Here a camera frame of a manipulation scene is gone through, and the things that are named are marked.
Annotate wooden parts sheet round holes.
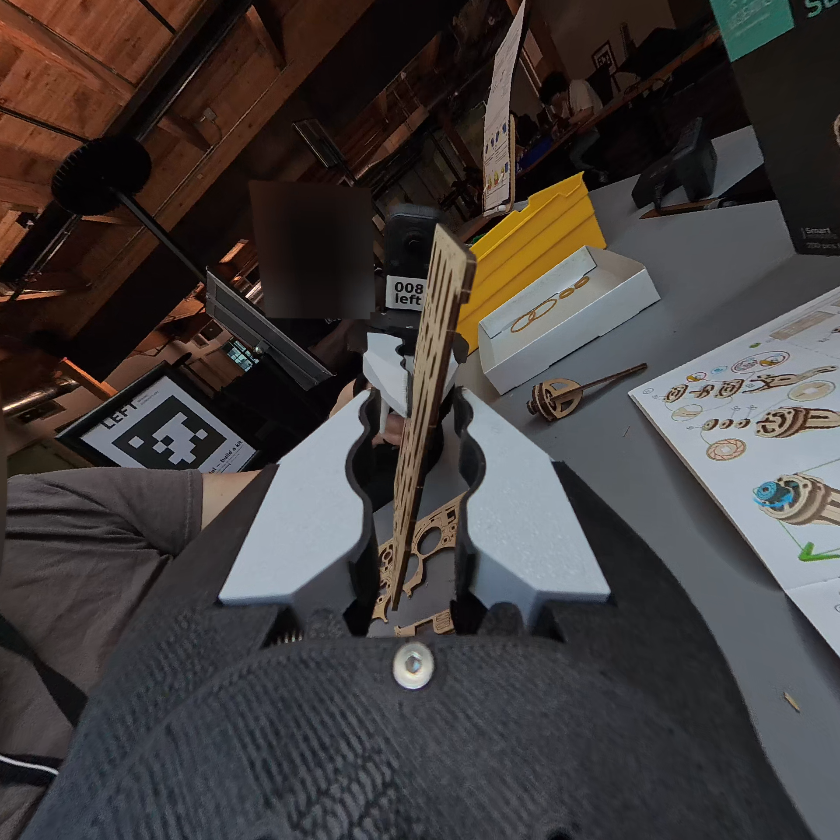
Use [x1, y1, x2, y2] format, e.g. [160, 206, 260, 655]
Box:
[373, 495, 471, 639]

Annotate white cardboard tray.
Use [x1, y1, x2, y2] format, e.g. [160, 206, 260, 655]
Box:
[478, 246, 660, 395]

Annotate person's grey shirt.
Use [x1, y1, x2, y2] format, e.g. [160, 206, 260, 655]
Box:
[0, 469, 206, 840]

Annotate large wooden ring piece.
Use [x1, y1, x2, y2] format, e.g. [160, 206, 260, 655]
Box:
[511, 298, 560, 334]

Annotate black electronic device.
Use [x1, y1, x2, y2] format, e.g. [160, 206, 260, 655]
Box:
[631, 118, 720, 211]

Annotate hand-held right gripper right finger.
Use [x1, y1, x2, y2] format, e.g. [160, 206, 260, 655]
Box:
[454, 388, 611, 631]

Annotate yellow plastic bin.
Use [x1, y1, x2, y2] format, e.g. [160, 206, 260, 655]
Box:
[456, 172, 608, 355]

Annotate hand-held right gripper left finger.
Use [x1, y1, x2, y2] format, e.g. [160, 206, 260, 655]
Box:
[218, 388, 380, 634]

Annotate black white marker sign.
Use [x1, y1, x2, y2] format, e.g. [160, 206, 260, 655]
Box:
[56, 374, 258, 475]

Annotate dark flat hanging panel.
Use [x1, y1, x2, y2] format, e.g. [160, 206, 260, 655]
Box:
[205, 269, 336, 392]

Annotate black round ceiling fixture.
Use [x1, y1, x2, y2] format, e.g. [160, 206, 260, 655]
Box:
[51, 136, 152, 215]

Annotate wooden spindle sub-assembly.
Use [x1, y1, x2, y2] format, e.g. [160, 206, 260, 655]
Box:
[528, 363, 648, 421]

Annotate open assembly instruction booklet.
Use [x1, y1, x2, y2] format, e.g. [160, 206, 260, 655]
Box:
[629, 285, 840, 651]

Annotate distant printed instruction sheet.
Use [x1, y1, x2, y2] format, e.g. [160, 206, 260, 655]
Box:
[482, 0, 527, 214]

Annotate slotted wooden parts sheet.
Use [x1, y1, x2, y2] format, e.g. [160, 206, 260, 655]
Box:
[390, 223, 478, 611]

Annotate dark model kit box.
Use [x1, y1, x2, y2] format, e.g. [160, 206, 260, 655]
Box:
[709, 0, 840, 257]

